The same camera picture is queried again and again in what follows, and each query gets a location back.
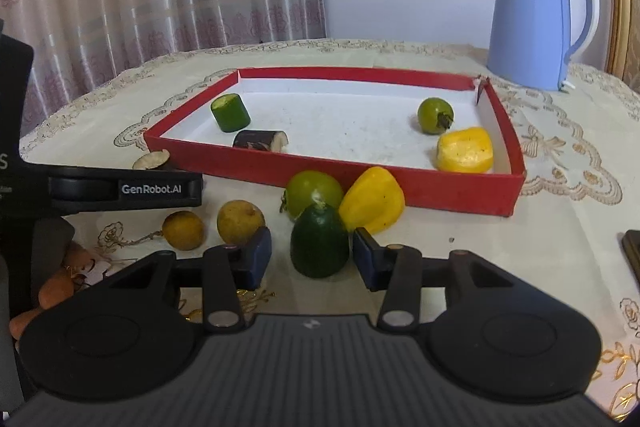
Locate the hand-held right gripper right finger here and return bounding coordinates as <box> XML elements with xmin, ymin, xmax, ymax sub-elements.
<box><xmin>352</xmin><ymin>227</ymin><xmax>541</xmax><ymax>333</ymax></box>

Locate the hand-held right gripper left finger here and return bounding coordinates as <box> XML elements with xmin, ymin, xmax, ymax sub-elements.
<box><xmin>75</xmin><ymin>227</ymin><xmax>273</xmax><ymax>333</ymax></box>

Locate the brown longan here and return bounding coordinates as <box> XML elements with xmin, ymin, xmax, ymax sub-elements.
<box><xmin>216</xmin><ymin>199</ymin><xmax>266</xmax><ymax>245</ymax></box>
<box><xmin>161</xmin><ymin>210</ymin><xmax>206</xmax><ymax>252</ymax></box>

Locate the green cucumber end piece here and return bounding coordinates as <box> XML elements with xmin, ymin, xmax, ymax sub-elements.
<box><xmin>291</xmin><ymin>203</ymin><xmax>350</xmax><ymax>279</ymax></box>

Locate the yellow pepper piece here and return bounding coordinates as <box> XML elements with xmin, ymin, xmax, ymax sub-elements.
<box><xmin>435</xmin><ymin>127</ymin><xmax>495</xmax><ymax>174</ymax></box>
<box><xmin>338</xmin><ymin>166</ymin><xmax>406</xmax><ymax>234</ymax></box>

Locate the green tomato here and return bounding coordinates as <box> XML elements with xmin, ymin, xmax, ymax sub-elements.
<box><xmin>417</xmin><ymin>98</ymin><xmax>455</xmax><ymax>136</ymax></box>
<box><xmin>280</xmin><ymin>170</ymin><xmax>345</xmax><ymax>222</ymax></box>

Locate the red cardboard box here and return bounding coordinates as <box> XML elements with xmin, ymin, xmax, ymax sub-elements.
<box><xmin>143</xmin><ymin>67</ymin><xmax>527</xmax><ymax>218</ymax></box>

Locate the green cucumber cylinder piece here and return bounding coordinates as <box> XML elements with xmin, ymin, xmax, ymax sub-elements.
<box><xmin>210</xmin><ymin>93</ymin><xmax>251</xmax><ymax>132</ymax></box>

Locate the person's left hand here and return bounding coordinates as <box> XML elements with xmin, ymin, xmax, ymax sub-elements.
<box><xmin>10</xmin><ymin>242</ymin><xmax>97</xmax><ymax>342</ymax></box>

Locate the dark flat object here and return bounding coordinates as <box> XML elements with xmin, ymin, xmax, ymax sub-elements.
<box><xmin>620</xmin><ymin>229</ymin><xmax>640</xmax><ymax>284</ymax></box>

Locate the blue electric kettle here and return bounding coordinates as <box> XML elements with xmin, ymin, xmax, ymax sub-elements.
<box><xmin>486</xmin><ymin>0</ymin><xmax>601</xmax><ymax>92</ymax></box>

